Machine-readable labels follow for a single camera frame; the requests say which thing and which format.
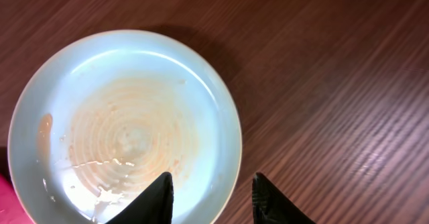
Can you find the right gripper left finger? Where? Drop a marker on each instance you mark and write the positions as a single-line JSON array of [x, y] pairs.
[[153, 206]]

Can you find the white plate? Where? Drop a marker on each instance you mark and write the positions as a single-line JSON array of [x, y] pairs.
[[105, 116]]

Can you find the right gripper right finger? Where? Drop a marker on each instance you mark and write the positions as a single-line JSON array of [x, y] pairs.
[[271, 206]]

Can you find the red plastic tray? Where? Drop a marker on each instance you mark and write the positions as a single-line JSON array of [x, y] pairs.
[[11, 211]]

